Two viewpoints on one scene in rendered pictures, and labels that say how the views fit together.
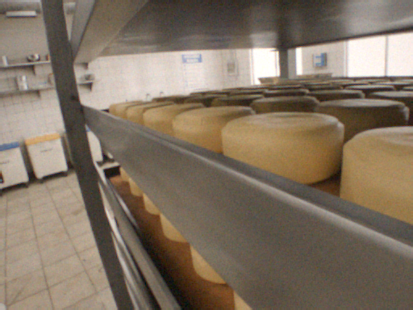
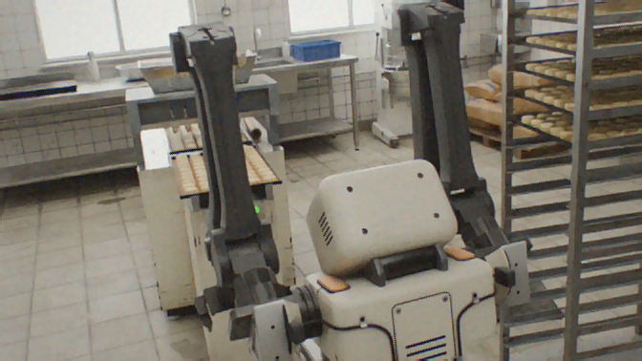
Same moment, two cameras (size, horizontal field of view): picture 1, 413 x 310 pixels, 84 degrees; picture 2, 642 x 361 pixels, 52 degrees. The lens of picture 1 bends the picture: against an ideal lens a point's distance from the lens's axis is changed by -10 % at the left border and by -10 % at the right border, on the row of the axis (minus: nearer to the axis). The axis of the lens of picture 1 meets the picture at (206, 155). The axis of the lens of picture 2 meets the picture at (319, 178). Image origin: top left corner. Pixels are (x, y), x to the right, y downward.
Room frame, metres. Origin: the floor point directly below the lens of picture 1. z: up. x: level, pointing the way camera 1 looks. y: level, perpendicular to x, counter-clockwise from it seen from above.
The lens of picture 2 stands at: (0.52, 2.19, 1.70)
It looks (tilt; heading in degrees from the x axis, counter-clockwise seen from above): 18 degrees down; 288
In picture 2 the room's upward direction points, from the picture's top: 4 degrees counter-clockwise
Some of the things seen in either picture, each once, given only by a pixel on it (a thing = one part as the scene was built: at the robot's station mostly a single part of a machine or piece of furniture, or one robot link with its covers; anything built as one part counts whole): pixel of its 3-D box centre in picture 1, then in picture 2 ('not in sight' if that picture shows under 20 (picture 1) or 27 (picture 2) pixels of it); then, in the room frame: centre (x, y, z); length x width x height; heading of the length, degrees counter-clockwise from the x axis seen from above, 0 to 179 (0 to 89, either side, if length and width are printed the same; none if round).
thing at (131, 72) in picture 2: not in sight; (136, 72); (3.78, -2.85, 0.94); 0.33 x 0.33 x 0.12
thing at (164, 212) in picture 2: not in sight; (208, 200); (2.33, -1.16, 0.42); 1.28 x 0.72 x 0.84; 122
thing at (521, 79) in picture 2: not in sight; (527, 74); (0.52, -4.11, 0.62); 0.72 x 0.42 x 0.17; 134
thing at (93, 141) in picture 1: (82, 147); not in sight; (4.49, 2.27, 0.38); 0.64 x 0.54 x 0.77; 37
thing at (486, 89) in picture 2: not in sight; (506, 86); (0.71, -4.35, 0.47); 0.72 x 0.42 x 0.17; 38
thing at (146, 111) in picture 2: not in sight; (204, 119); (2.07, -0.76, 1.01); 0.72 x 0.33 x 0.34; 32
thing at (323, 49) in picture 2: not in sight; (316, 50); (2.43, -3.84, 0.95); 0.40 x 0.30 x 0.14; 40
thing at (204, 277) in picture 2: not in sight; (231, 260); (1.80, -0.33, 0.45); 0.70 x 0.34 x 0.90; 122
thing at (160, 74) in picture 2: (293, 83); (198, 72); (2.07, -0.76, 1.25); 0.56 x 0.29 x 0.14; 32
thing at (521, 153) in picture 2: not in sight; (521, 134); (0.57, -4.13, 0.06); 1.20 x 0.80 x 0.11; 130
